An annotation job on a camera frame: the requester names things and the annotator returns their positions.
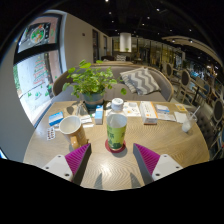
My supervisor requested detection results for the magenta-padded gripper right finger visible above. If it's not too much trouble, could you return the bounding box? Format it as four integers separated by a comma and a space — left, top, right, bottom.
132, 142, 184, 186

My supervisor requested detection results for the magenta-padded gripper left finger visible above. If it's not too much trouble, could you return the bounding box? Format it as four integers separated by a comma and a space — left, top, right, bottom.
41, 142, 93, 186

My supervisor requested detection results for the clear bottle with green label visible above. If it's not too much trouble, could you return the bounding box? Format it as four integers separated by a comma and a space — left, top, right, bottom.
106, 97, 128, 152

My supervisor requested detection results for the brown ceramic mug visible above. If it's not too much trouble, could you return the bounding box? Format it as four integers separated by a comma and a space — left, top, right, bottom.
53, 115, 89, 150

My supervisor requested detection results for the flat round red coaster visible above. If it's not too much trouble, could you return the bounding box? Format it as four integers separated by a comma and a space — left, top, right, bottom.
104, 138, 127, 154

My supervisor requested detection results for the pill blister pack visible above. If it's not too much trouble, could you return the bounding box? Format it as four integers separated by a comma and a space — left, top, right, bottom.
46, 126, 57, 141

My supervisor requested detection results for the flat blue white box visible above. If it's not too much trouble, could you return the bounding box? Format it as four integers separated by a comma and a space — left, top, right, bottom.
48, 111, 64, 127

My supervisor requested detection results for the white and orange box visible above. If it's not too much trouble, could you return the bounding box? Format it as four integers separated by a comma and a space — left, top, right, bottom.
139, 100, 159, 125

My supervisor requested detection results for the small blue white carton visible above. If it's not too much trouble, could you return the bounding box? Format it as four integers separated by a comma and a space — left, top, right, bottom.
94, 104, 104, 125

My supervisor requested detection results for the clear plastic cup with straw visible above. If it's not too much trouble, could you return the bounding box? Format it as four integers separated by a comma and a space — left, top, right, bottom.
181, 105, 202, 133

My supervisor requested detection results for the clear drinking glass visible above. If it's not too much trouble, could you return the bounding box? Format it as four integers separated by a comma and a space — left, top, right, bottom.
77, 101, 89, 117

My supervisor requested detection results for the small white blue box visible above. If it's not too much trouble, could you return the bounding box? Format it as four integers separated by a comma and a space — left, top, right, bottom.
154, 104, 170, 114

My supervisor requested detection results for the white paper napkin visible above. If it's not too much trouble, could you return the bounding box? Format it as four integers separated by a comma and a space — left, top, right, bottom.
174, 111, 188, 124

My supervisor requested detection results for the printed white leaflet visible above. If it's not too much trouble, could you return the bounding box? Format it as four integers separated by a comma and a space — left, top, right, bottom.
122, 101, 142, 118

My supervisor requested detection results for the yellow card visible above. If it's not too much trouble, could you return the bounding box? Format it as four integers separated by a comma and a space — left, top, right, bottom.
174, 103, 188, 113

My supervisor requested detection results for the grey tufted chair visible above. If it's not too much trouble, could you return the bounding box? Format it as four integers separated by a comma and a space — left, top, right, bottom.
196, 109, 218, 148

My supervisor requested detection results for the grey white chevron cushion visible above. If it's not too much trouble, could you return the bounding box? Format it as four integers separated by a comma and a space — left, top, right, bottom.
119, 67, 161, 96

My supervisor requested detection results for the green potted plant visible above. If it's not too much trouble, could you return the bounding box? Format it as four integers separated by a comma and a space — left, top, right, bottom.
62, 59, 128, 109

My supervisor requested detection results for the group of dining chairs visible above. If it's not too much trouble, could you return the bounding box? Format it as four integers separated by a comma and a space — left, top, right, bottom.
161, 61, 224, 158

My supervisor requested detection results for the grey curved sofa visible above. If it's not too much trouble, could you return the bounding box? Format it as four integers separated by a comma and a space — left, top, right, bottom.
52, 63, 175, 103

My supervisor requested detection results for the white cylindrical pillar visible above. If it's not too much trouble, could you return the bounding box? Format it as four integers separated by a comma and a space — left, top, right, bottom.
119, 32, 132, 53

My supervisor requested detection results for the group of ceiling lights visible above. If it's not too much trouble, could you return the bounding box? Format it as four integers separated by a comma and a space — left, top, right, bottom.
104, 0, 174, 34

